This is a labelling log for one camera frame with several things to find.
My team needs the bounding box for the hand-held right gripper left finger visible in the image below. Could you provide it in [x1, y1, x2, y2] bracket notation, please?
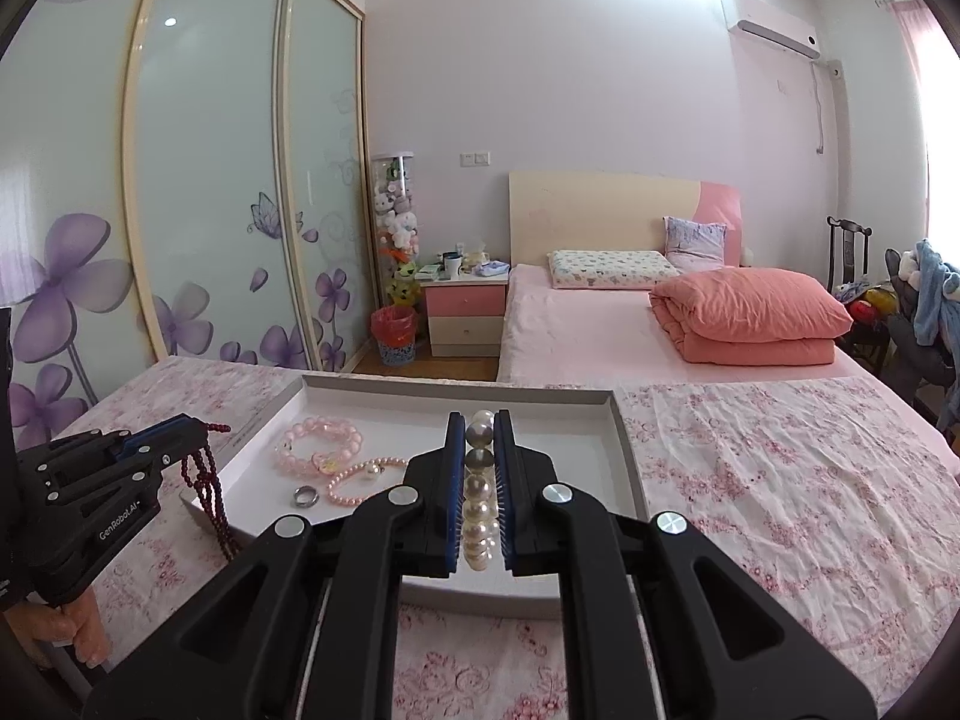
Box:
[82, 411, 467, 720]

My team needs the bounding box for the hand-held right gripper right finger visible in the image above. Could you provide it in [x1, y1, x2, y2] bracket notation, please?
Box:
[493, 409, 878, 720]

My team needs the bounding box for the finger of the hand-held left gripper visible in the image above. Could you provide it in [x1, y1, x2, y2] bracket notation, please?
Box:
[19, 414, 209, 482]
[37, 454, 175, 512]

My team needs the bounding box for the white pearl bracelet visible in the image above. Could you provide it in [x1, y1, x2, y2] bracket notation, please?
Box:
[459, 409, 502, 575]

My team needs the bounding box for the dark red bead necklace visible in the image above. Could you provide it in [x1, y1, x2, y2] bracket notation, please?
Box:
[176, 420, 241, 562]

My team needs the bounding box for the white cardboard tray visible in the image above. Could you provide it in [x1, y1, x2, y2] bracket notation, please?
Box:
[178, 373, 650, 620]

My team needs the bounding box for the pink pearl bracelet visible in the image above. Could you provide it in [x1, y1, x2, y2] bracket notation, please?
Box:
[326, 456, 410, 509]

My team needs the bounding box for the person's left hand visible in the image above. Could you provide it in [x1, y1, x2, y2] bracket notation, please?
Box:
[0, 589, 113, 691]

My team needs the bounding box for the red lined waste bin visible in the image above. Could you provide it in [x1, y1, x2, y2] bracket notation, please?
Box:
[371, 305, 419, 367]

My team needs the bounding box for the bed with pink sheet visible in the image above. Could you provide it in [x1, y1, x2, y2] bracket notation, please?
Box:
[496, 264, 878, 385]

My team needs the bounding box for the pink and cream nightstand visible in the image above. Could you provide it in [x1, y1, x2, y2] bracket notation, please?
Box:
[418, 262, 512, 359]

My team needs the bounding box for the patterned flat pillow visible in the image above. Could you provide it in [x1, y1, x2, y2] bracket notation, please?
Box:
[547, 249, 680, 291]

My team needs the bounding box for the plush toy display tube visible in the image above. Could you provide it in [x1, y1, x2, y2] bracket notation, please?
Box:
[371, 152, 421, 316]

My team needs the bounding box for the pink floral cloth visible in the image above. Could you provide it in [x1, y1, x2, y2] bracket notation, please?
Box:
[56, 356, 960, 720]

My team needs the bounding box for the cream and pink headboard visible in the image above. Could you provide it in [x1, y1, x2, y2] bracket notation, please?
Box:
[508, 170, 745, 271]

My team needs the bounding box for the floral sliding door wardrobe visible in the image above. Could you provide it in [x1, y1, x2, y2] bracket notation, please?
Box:
[0, 0, 380, 451]

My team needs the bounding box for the folded salmon comforter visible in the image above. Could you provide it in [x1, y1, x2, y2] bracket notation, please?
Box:
[649, 268, 854, 366]

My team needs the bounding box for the small purple pillow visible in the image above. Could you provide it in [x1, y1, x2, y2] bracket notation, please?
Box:
[664, 216, 728, 271]

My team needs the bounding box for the dark wooden chair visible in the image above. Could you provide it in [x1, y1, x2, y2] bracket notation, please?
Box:
[826, 216, 875, 293]

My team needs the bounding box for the colourful toy pile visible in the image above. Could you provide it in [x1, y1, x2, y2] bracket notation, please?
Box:
[847, 285, 898, 325]

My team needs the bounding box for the black chair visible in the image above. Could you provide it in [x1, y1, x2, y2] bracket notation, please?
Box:
[881, 247, 960, 421]

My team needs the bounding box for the blue clothing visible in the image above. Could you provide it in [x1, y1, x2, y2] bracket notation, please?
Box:
[911, 240, 960, 350]

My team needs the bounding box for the air conditioner pipe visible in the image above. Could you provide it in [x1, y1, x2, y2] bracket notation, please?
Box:
[810, 60, 841, 155]

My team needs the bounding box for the white air conditioner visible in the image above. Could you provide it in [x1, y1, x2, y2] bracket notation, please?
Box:
[721, 0, 822, 61]

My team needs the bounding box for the pink curtain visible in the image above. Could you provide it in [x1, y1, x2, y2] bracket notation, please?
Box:
[889, 0, 940, 241]

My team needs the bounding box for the pink crystal bracelet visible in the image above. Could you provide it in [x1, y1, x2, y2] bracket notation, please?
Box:
[272, 420, 366, 477]

